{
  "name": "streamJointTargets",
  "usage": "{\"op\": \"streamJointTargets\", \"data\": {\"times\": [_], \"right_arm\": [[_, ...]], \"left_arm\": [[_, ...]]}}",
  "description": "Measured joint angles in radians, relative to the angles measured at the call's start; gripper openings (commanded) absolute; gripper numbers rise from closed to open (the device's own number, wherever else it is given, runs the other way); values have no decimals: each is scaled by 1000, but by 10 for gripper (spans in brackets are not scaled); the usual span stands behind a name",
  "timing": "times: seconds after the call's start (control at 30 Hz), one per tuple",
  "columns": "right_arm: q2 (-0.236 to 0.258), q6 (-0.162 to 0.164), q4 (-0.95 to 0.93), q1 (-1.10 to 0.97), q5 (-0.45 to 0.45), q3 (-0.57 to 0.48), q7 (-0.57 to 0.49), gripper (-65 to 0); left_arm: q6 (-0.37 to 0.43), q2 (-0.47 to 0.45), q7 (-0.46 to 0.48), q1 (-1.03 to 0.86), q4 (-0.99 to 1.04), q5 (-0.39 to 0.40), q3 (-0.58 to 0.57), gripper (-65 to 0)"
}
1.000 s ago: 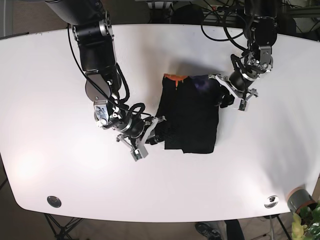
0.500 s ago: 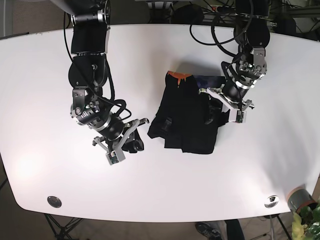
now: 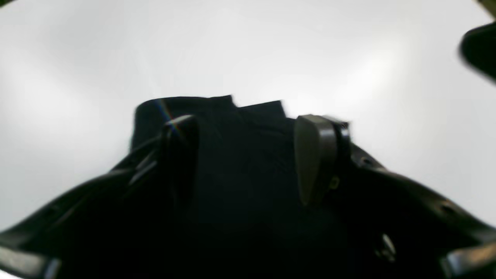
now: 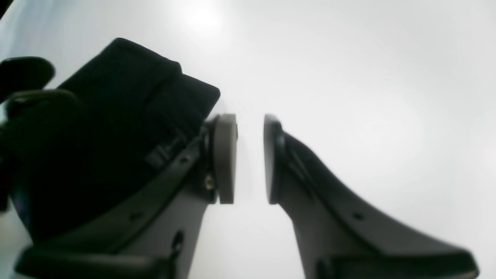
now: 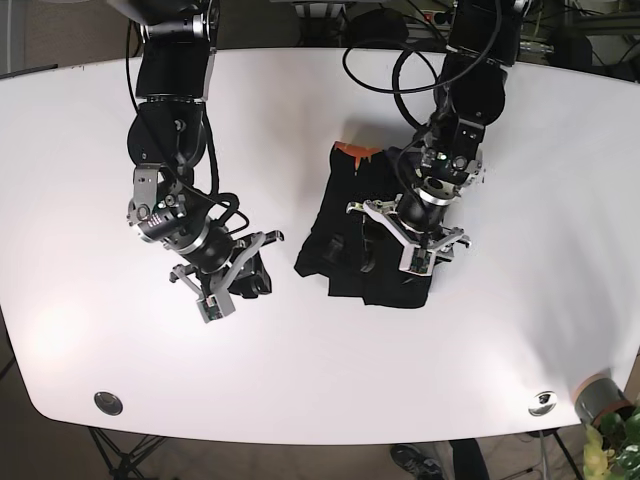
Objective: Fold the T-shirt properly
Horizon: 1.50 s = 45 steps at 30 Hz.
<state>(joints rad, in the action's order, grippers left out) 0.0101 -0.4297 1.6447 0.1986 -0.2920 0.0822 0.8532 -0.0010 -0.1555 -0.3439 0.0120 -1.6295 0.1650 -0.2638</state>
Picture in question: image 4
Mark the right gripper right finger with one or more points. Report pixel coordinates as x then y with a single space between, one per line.
339 234

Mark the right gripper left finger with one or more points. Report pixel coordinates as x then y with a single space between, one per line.
153 234

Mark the plain black T-shirt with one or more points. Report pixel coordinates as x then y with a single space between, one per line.
71 154

